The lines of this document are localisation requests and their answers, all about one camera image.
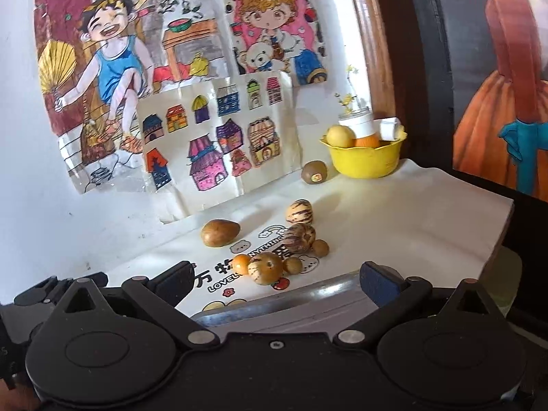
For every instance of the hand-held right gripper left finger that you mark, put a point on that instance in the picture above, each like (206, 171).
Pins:
(171, 282)

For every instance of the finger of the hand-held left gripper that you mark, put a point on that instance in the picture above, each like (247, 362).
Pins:
(38, 293)

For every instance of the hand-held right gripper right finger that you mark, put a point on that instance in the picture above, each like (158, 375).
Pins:
(379, 284)

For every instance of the small brown round fruit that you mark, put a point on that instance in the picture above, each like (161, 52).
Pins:
(293, 265)
(320, 248)

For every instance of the dark striped pepino melon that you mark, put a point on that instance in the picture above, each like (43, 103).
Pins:
(299, 238)

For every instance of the metal tray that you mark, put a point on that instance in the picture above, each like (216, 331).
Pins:
(278, 304)

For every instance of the white printed tablecloth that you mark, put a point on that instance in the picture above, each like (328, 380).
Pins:
(406, 222)

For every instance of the brown oval fruit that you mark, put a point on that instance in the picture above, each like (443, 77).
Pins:
(220, 232)

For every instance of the small orange kumquat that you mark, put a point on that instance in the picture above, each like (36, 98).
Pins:
(241, 264)

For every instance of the round yellow pepino melon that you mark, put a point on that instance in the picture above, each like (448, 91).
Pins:
(267, 269)

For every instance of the pale striped pepino melon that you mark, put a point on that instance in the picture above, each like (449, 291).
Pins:
(299, 211)

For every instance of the yellow plastic bowl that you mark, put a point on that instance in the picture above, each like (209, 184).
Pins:
(364, 160)

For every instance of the brown kiwi with sticker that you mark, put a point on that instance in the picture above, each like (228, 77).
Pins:
(314, 172)

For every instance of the orange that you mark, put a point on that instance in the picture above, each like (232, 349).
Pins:
(368, 141)

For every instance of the drawing of colourful houses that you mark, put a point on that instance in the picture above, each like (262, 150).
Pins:
(205, 137)

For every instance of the yellow lemon in bowl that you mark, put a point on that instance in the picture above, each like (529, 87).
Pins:
(340, 135)

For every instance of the white paper box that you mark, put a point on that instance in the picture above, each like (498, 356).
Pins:
(390, 128)

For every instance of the white jar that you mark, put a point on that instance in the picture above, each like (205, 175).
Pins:
(357, 124)

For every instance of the yellow flower sprig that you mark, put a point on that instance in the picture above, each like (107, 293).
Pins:
(347, 99)

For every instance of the drawing of boy with fan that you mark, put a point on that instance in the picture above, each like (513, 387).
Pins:
(115, 64)

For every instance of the painting of orange dress figure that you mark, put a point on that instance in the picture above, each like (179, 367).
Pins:
(505, 94)

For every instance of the drawing of child with teddy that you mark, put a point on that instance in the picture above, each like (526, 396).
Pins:
(265, 17)

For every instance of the brown wooden frame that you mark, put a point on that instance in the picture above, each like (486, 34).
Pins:
(368, 30)

